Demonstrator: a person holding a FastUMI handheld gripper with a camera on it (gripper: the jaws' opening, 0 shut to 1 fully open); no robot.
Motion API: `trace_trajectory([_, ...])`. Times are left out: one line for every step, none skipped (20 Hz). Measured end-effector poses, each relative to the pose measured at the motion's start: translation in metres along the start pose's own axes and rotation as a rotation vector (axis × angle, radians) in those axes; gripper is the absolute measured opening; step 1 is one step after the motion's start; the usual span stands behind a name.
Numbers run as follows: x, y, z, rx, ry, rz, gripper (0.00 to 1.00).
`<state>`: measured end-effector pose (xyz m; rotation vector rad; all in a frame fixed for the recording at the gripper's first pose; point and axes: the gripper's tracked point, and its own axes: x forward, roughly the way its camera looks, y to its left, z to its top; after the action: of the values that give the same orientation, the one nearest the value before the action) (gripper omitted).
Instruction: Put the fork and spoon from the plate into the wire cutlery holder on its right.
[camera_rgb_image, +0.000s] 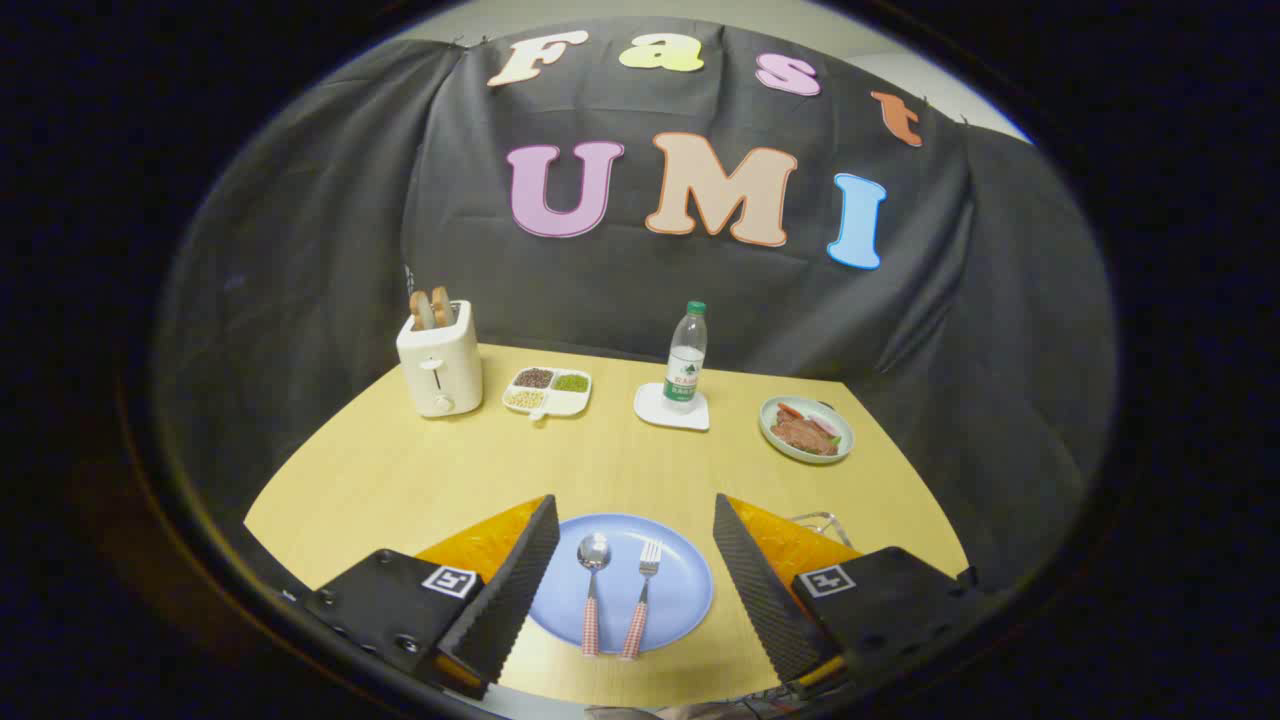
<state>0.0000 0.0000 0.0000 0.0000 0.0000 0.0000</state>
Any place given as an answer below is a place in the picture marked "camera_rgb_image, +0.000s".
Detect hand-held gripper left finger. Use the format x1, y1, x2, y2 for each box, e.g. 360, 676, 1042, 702
305, 493, 561, 701

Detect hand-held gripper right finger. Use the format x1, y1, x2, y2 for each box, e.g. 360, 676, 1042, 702
712, 492, 986, 701

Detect spoon with red checked handle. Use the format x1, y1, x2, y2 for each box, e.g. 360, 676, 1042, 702
577, 533, 612, 658

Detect fork with red checked handle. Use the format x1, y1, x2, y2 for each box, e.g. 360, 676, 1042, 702
620, 540, 663, 661

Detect blue round plate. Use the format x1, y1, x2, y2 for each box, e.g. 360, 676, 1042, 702
528, 513, 715, 655

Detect cooked meat slices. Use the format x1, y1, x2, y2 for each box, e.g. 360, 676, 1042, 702
772, 404, 841, 457

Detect pale green plate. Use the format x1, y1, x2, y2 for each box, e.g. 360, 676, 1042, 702
758, 396, 856, 465

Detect white square coaster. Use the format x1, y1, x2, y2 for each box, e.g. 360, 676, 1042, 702
634, 382, 711, 432

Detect white divided bean dish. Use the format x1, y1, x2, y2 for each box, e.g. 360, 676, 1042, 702
502, 366, 593, 422

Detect cream toaster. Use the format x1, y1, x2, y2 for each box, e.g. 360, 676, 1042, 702
396, 300, 484, 419

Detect clear water bottle green cap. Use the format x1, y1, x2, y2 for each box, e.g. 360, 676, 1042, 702
663, 300, 709, 413

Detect metal wire cutlery basket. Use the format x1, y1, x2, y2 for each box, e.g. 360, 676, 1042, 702
790, 511, 856, 549

